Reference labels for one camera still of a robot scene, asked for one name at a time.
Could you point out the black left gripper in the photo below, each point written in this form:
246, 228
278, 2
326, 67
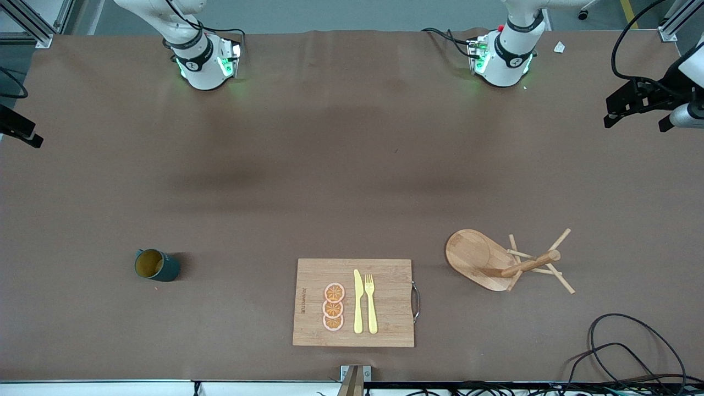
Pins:
655, 93

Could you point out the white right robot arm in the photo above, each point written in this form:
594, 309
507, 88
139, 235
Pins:
201, 74

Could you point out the dark green mug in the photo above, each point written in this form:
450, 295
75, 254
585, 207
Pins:
165, 267

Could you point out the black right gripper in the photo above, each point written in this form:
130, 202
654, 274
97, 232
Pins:
11, 123

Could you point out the toy orange slice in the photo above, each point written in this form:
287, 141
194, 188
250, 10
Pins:
334, 292
333, 309
333, 323

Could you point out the black caster wheel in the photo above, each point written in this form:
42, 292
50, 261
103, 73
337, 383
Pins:
583, 14

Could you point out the metal table edge bracket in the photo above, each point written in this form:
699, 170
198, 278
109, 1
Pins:
352, 382

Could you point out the yellow plastic knife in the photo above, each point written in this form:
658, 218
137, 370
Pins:
358, 308

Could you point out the yellow plastic fork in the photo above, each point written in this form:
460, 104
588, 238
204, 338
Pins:
372, 313

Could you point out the bamboo cutting board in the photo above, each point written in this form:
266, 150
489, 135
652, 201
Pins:
390, 302

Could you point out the wooden mug rack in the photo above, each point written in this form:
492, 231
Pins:
473, 258

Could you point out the aluminium frame post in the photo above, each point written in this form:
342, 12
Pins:
668, 33
33, 28

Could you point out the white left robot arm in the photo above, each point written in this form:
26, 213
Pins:
503, 69

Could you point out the brown table cover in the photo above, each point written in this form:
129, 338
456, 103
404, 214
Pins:
220, 220

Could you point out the white paper scrap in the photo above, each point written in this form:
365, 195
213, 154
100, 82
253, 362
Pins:
559, 47

